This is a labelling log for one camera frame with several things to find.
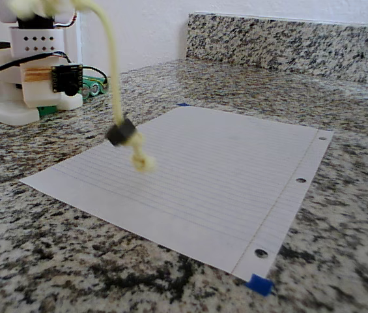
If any pale yellow knotted rope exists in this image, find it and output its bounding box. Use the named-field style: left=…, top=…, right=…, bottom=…
left=7, top=0, right=158, bottom=174

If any speckled granite backsplash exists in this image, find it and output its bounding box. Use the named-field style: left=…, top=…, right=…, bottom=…
left=185, top=12, right=368, bottom=86

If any green printed clamp block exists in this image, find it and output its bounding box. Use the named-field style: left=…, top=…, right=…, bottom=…
left=35, top=104, right=57, bottom=118

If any red white black servo wire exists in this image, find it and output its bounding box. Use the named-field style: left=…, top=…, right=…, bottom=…
left=53, top=9, right=78, bottom=29

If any black camera module board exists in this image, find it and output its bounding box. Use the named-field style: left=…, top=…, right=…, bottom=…
left=50, top=63, right=84, bottom=97

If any black hex nut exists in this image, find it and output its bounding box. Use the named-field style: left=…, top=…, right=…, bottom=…
left=105, top=113, right=138, bottom=147

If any black camera cable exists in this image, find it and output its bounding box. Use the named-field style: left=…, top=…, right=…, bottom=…
left=0, top=51, right=74, bottom=91

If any lined white paper sheet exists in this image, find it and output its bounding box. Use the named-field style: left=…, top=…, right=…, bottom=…
left=20, top=106, right=334, bottom=282

